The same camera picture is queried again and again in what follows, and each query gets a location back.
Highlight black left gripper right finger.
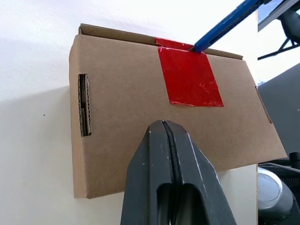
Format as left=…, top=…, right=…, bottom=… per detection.
left=165, top=120, right=237, bottom=225

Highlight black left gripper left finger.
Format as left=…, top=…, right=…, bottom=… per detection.
left=120, top=120, right=176, bottom=225

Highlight brown cardboard box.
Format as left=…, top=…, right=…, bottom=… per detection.
left=69, top=22, right=288, bottom=200

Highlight red tape strip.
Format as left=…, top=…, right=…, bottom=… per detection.
left=155, top=37, right=225, bottom=108

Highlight black furniture frame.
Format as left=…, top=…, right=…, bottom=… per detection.
left=257, top=0, right=300, bottom=61

